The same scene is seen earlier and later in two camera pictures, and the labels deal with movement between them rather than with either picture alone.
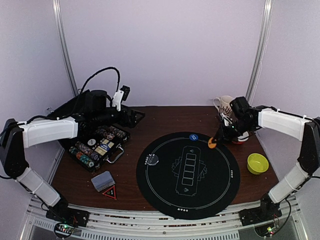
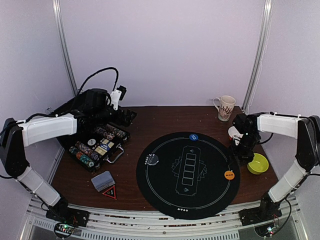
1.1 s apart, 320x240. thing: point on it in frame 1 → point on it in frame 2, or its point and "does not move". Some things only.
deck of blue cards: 103,181 does not move
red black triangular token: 111,192 does not move
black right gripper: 225,132 → 244,153
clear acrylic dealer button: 152,159 does not move
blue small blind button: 193,137 does not move
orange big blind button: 211,145 → 229,175
